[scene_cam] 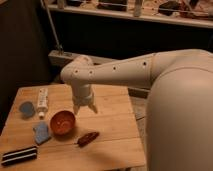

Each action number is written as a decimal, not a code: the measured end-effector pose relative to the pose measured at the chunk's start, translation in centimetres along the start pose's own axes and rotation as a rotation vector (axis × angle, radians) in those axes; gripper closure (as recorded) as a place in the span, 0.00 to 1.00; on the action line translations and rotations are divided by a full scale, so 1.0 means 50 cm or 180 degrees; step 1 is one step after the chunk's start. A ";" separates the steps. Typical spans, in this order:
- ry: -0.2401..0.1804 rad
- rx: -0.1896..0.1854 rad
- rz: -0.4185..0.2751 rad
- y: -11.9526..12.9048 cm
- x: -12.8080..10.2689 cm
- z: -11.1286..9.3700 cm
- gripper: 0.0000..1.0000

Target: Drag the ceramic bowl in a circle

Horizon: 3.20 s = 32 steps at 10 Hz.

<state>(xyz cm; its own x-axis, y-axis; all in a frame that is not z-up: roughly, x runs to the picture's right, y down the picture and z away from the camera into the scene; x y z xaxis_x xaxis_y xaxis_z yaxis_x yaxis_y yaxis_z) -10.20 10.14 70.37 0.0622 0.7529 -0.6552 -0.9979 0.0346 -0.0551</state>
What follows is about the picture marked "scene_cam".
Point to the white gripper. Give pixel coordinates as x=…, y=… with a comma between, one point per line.
x=83, y=95

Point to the black white striped block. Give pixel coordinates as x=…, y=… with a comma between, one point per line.
x=17, y=156

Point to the orange ceramic bowl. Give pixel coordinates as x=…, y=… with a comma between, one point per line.
x=62, y=123

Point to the metal rod stand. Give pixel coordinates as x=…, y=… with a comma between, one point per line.
x=58, y=45

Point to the blue sponge cloth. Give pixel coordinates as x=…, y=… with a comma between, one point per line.
x=41, y=133

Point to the cluttered wooden shelf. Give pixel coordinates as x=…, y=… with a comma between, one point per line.
x=194, y=13

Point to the blue round lid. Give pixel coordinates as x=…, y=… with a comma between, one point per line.
x=27, y=109

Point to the white tube with label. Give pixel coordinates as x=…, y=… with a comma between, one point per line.
x=42, y=102

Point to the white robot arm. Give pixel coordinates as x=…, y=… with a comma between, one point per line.
x=179, y=107

